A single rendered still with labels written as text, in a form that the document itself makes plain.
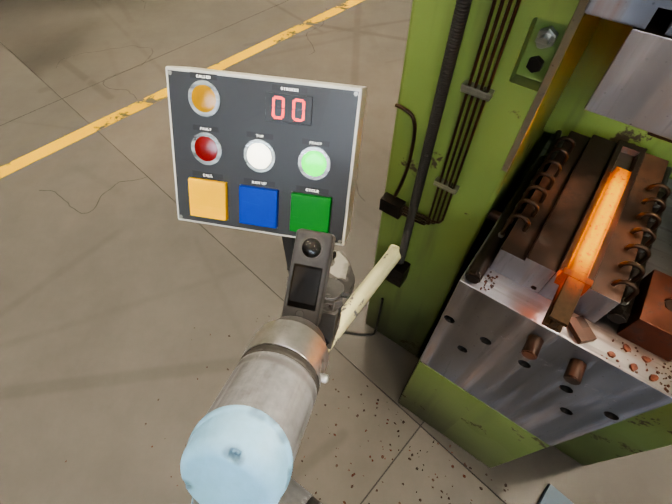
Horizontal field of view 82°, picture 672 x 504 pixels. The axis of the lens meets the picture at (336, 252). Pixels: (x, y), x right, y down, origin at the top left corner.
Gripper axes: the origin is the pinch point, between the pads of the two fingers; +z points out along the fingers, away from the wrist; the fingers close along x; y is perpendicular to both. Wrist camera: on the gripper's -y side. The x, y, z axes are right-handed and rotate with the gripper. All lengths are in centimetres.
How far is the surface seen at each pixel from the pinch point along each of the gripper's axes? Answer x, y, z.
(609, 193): 47, -9, 29
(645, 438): 86, 55, 33
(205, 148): -28.0, -9.0, 10.2
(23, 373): -124, 104, 28
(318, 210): -6.1, -1.5, 10.6
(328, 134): -6.2, -14.8, 12.4
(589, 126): 47, -17, 55
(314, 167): -7.8, -9.0, 11.5
